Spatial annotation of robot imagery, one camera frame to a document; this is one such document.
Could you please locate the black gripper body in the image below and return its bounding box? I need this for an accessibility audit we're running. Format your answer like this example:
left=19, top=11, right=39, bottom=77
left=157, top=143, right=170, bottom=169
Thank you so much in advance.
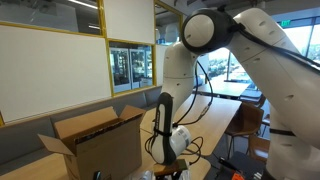
left=161, top=170, right=184, bottom=180

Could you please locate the brown cardboard box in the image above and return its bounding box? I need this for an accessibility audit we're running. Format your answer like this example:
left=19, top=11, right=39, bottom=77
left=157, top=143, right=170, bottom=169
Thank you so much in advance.
left=37, top=105, right=147, bottom=180

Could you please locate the small orange device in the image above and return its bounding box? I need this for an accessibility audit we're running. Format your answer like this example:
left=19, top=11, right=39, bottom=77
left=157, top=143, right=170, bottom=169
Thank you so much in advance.
left=230, top=172, right=246, bottom=180

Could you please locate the black equipment base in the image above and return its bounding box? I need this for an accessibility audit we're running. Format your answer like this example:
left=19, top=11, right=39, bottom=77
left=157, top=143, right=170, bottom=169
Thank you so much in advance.
left=206, top=151, right=268, bottom=180

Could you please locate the brown wooden chair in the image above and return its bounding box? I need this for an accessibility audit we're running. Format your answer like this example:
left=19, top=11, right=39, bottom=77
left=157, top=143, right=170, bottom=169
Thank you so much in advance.
left=261, top=113, right=272, bottom=136
left=239, top=94, right=268, bottom=108
left=248, top=134, right=272, bottom=164
left=225, top=102, right=265, bottom=160

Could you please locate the light wooden background table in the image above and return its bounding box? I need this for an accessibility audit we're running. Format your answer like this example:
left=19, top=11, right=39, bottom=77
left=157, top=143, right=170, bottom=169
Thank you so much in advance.
left=194, top=80, right=251, bottom=100

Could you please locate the glass door display fridge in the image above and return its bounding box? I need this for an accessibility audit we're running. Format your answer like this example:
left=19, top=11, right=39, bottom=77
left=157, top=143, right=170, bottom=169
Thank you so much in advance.
left=110, top=47, right=133, bottom=94
left=129, top=48, right=148, bottom=90

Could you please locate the grey upholstered bench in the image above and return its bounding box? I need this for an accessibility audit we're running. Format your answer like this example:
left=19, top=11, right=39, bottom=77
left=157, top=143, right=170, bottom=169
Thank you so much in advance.
left=0, top=85, right=164, bottom=175

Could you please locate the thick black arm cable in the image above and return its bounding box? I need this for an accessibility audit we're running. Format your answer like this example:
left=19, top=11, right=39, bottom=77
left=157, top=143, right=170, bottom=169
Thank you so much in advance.
left=218, top=4, right=320, bottom=73

